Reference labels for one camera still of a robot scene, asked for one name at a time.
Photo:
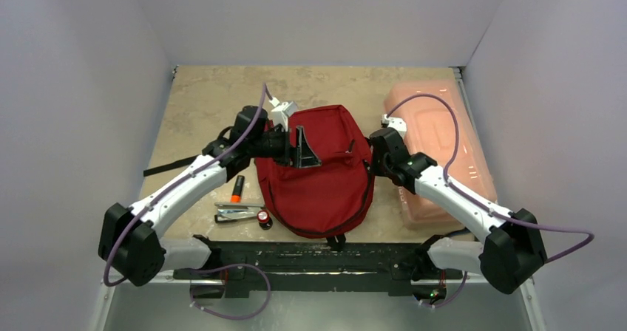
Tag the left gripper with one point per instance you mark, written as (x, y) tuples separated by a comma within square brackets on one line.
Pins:
[(302, 156)]

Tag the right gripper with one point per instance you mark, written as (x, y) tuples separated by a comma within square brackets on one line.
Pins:
[(371, 150)]

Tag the red backpack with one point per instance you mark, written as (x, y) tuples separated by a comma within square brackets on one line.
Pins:
[(328, 201)]

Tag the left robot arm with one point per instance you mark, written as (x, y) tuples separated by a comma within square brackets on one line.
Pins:
[(131, 240)]

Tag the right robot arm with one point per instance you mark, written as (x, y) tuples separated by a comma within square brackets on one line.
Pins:
[(508, 248)]

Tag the pink plastic storage box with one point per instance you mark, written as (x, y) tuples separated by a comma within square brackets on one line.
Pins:
[(430, 130)]

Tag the orange highlighter marker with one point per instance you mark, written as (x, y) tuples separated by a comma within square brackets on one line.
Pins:
[(236, 194)]

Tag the silver black stapler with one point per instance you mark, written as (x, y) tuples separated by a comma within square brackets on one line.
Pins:
[(236, 211)]

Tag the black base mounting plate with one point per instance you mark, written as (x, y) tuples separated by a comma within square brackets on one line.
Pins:
[(398, 259)]

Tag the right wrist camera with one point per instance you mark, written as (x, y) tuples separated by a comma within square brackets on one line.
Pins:
[(396, 123)]

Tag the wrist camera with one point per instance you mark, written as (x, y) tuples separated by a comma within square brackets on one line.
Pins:
[(396, 123), (281, 112)]

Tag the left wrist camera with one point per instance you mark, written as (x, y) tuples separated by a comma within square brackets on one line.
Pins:
[(281, 112)]

